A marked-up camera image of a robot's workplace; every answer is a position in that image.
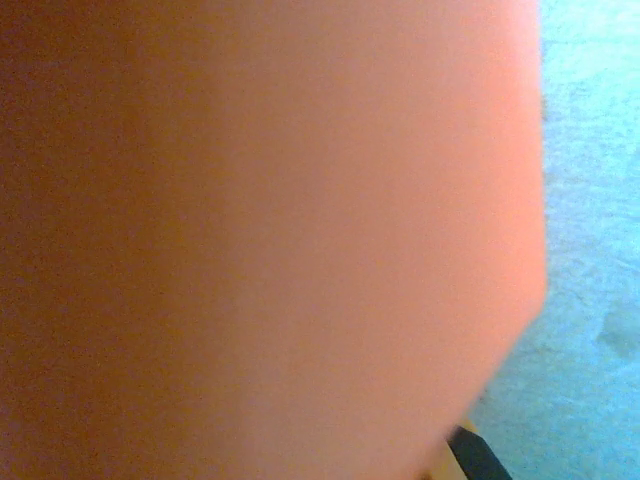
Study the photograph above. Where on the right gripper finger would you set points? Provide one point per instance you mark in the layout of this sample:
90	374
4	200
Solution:
475	455

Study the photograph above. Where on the orange wrapping paper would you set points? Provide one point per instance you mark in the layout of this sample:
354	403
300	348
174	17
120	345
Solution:
250	225

